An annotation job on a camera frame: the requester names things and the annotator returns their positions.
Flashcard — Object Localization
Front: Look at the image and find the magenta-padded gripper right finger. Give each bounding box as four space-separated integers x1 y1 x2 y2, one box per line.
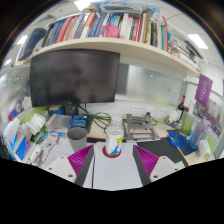
132 144 184 187

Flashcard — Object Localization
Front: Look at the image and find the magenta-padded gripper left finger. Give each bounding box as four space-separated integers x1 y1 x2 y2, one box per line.
44 144 95 187

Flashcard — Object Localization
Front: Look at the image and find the clear plastic drink bottle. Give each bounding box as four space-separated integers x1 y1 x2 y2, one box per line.
104 115 125 157

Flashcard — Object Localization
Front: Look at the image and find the purple water bottle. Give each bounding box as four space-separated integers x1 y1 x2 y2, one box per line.
188 116 212 150

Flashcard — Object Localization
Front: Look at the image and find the grey cup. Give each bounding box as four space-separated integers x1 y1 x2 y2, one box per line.
66 126 89 153

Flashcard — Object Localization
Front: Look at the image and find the handwritten white paper sheet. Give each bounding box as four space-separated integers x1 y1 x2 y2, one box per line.
43 136 96 189

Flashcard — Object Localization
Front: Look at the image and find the black desk mat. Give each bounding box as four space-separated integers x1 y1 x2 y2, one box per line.
136 137 189 168

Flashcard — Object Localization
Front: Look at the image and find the flat round red coaster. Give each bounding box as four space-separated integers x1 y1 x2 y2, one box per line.
101 145 122 159

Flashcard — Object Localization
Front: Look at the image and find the grey metal laptop stand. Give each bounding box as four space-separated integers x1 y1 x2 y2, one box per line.
122 113 162 144

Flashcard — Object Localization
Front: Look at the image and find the blank white paper sheet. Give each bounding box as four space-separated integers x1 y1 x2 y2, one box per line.
92 141 144 191

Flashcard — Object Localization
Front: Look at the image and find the small white paper sheet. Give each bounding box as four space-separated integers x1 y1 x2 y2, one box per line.
173 160 186 170

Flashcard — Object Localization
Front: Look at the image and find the blue circuit board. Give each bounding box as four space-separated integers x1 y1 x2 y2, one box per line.
69 114 90 129

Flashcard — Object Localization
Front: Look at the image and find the clear plastic box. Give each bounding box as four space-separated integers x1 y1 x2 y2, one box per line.
44 113 73 131

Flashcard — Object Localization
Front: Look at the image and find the blue round container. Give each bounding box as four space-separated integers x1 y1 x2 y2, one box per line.
48 104 66 116

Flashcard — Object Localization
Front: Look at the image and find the stack of white napkins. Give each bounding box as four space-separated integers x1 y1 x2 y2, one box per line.
25 113 47 136

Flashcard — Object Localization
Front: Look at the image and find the blue tissue box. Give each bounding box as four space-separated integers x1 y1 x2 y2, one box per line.
3 118 33 161

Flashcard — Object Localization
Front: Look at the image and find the dark wine bottle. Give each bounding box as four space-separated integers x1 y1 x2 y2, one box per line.
176 95 186 121

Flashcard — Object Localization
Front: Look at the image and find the black computer monitor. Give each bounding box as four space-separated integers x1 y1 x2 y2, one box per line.
29 48 121 116

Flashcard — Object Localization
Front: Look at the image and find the purple pennant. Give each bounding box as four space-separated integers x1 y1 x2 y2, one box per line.
194 73 214 108

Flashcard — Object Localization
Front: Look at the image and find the coiled blue cable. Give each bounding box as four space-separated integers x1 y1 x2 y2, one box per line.
166 131 187 148

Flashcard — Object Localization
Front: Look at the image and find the white wall socket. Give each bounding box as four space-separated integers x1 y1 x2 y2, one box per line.
156 107 167 118
144 105 156 118
129 104 143 117

